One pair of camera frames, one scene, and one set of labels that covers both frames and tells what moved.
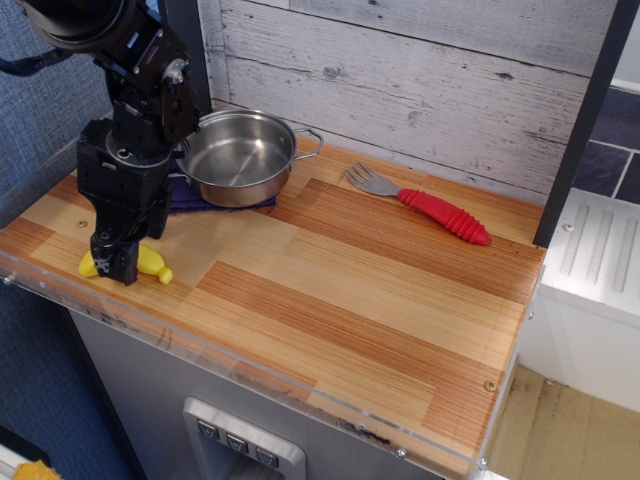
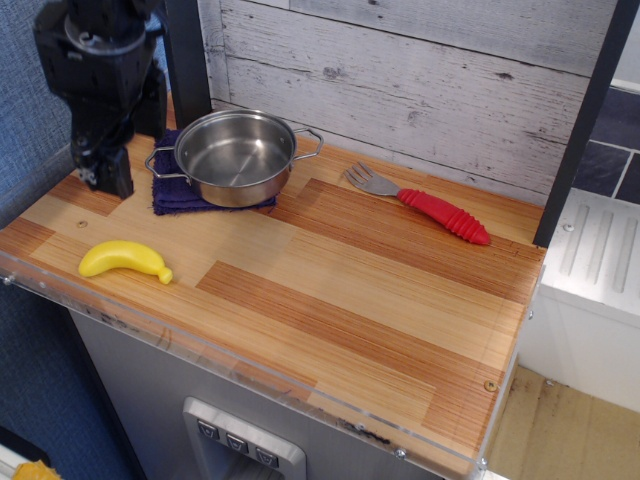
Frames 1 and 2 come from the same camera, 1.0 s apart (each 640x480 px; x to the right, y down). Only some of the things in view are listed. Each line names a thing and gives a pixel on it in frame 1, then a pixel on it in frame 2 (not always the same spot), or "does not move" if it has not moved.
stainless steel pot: (243, 157) does not move
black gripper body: (132, 199) -> (108, 66)
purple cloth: (186, 196) does not move
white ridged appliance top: (593, 255) does not move
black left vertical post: (183, 19) does not move
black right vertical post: (591, 109) does not move
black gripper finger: (104, 258) -> (86, 163)
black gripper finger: (126, 262) -> (114, 172)
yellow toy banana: (149, 263) does not move
